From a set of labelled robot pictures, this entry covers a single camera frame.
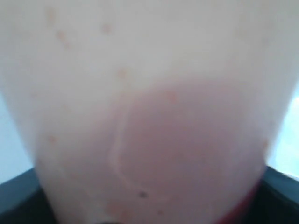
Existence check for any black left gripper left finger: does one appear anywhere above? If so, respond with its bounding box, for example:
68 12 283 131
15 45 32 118
0 169 56 224

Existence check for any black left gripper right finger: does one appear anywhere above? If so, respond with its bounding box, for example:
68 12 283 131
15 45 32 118
219 164 299 224

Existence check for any red sauce squeeze bottle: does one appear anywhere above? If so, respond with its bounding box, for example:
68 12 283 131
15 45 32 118
0 0 299 224

